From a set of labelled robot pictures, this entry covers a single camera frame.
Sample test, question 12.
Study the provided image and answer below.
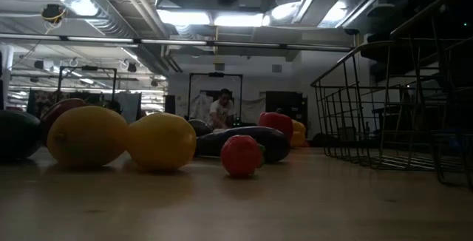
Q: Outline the gold wire basket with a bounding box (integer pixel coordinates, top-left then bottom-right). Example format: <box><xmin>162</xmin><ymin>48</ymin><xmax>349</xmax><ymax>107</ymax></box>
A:
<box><xmin>380</xmin><ymin>0</ymin><xmax>473</xmax><ymax>192</ymax></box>
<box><xmin>309</xmin><ymin>40</ymin><xmax>444</xmax><ymax>171</ymax></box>

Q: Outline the red bell pepper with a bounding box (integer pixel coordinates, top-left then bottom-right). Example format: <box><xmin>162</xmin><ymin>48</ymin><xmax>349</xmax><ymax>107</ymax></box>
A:
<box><xmin>257</xmin><ymin>112</ymin><xmax>295</xmax><ymax>142</ymax></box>

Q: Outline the dark purple round vegetable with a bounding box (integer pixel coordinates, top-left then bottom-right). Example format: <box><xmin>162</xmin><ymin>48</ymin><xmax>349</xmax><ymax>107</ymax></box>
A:
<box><xmin>187</xmin><ymin>118</ymin><xmax>214</xmax><ymax>138</ymax></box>

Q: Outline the yellow bell pepper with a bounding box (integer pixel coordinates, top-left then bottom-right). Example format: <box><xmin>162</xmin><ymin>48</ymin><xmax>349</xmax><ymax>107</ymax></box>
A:
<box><xmin>290</xmin><ymin>119</ymin><xmax>307</xmax><ymax>149</ymax></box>

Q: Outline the long purple eggplant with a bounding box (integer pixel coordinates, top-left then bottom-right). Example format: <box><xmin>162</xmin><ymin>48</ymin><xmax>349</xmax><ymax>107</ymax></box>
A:
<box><xmin>194</xmin><ymin>125</ymin><xmax>292</xmax><ymax>164</ymax></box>

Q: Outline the red tomato with green stem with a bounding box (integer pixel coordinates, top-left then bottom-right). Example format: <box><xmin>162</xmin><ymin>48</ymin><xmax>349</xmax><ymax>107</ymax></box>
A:
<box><xmin>220</xmin><ymin>134</ymin><xmax>266</xmax><ymax>178</ymax></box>

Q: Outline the yellow-orange mango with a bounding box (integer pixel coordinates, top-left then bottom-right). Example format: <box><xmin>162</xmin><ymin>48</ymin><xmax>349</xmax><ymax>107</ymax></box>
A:
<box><xmin>125</xmin><ymin>112</ymin><xmax>197</xmax><ymax>172</ymax></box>

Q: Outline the yellow lemon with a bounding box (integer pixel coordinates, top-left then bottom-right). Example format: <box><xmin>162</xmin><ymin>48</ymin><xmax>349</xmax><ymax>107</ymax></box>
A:
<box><xmin>46</xmin><ymin>105</ymin><xmax>129</xmax><ymax>168</ymax></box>

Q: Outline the black cabinet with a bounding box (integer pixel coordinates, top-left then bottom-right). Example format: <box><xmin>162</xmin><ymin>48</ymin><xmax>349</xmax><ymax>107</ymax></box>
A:
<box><xmin>264</xmin><ymin>90</ymin><xmax>309</xmax><ymax>128</ymax></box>

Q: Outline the person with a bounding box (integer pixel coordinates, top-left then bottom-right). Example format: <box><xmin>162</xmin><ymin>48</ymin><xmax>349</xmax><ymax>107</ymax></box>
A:
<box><xmin>207</xmin><ymin>88</ymin><xmax>237</xmax><ymax>130</ymax></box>

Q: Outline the white hanging cloth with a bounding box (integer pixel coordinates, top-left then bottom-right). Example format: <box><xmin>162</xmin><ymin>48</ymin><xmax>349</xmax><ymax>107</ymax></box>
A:
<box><xmin>117</xmin><ymin>91</ymin><xmax>143</xmax><ymax>124</ymax></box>

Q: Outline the dark green avocado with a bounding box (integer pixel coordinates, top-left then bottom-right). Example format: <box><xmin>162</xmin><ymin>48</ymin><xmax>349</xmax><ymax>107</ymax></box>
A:
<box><xmin>0</xmin><ymin>109</ymin><xmax>42</xmax><ymax>162</ymax></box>

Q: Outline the black background frame stand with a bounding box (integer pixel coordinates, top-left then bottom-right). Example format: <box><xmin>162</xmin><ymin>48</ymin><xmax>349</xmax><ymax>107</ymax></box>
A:
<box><xmin>187</xmin><ymin>72</ymin><xmax>244</xmax><ymax>122</ymax></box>
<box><xmin>56</xmin><ymin>65</ymin><xmax>118</xmax><ymax>105</ymax></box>

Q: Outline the wide silver spiral duct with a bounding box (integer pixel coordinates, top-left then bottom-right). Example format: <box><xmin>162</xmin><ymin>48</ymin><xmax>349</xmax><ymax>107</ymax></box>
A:
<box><xmin>27</xmin><ymin>0</ymin><xmax>143</xmax><ymax>39</ymax></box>

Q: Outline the long horizontal ceiling rail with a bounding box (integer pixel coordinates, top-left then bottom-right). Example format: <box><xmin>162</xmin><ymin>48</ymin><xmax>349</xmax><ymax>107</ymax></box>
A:
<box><xmin>0</xmin><ymin>33</ymin><xmax>355</xmax><ymax>52</ymax></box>

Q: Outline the black ceiling camera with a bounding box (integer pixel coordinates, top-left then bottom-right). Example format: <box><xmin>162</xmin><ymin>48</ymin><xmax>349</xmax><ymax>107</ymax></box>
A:
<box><xmin>40</xmin><ymin>3</ymin><xmax>67</xmax><ymax>26</ymax></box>

